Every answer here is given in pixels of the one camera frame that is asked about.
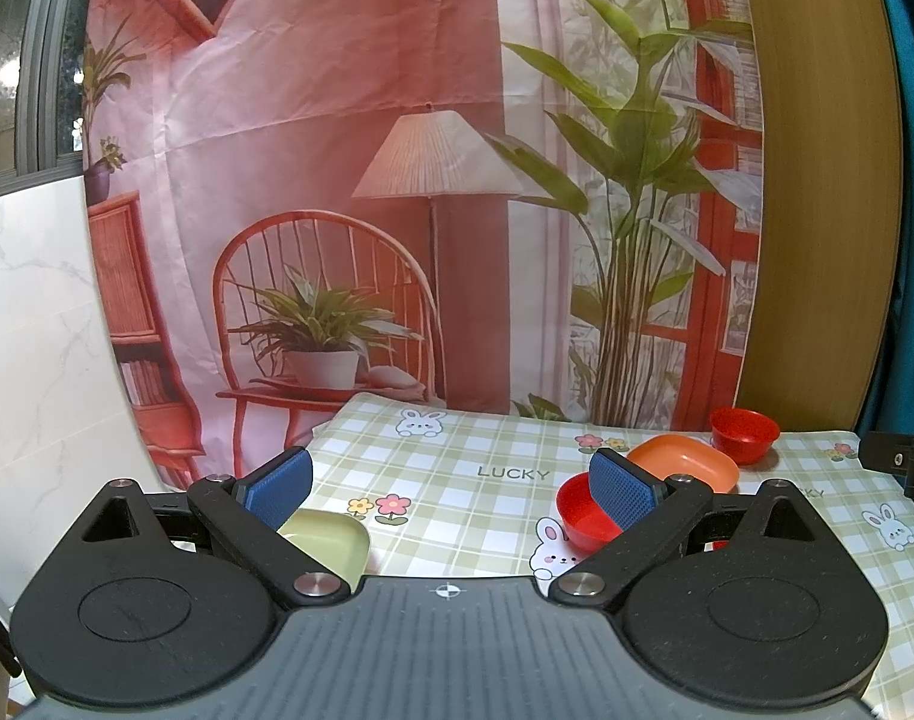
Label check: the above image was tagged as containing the wooden headboard panel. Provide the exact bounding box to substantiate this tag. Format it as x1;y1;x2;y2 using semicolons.
738;0;903;431

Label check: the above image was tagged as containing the green plaid tablecloth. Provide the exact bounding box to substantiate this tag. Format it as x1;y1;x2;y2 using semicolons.
309;395;914;718

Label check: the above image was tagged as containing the orange square plate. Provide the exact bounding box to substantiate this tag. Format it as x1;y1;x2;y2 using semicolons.
628;434;740;494

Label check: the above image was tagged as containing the white marble panel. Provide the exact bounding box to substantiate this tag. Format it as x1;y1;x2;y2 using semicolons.
0;179;161;613

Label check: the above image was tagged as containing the red bowl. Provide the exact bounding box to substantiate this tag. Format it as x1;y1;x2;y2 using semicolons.
556;472;621;553

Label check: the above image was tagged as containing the dark window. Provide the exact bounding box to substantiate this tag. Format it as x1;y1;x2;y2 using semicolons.
0;0;89;182

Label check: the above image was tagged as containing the red bowl far corner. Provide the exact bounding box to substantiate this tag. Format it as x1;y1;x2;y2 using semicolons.
709;408;781;465

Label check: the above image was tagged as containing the printed room backdrop cloth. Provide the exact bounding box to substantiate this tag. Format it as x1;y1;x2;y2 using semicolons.
82;0;763;488

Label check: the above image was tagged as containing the green square plate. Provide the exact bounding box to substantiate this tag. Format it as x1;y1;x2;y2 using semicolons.
278;509;371;592

